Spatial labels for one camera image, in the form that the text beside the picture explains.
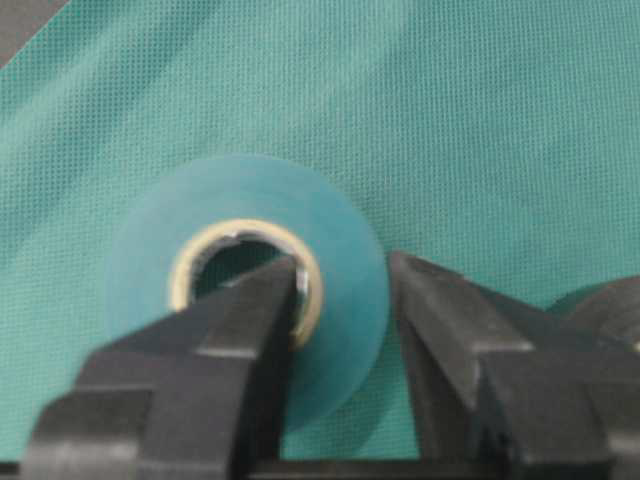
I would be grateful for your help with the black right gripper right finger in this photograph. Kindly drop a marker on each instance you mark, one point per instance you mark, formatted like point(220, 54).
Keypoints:
point(495, 380)

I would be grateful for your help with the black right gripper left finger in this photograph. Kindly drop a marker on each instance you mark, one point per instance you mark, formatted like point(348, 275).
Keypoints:
point(181, 398)

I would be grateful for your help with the green tape roll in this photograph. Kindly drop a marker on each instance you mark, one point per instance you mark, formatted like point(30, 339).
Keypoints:
point(201, 226)

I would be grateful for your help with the black tape roll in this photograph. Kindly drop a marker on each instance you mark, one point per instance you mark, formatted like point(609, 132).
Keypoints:
point(609, 309)

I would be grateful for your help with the green table cloth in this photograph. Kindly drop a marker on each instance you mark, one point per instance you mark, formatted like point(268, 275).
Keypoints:
point(499, 139)

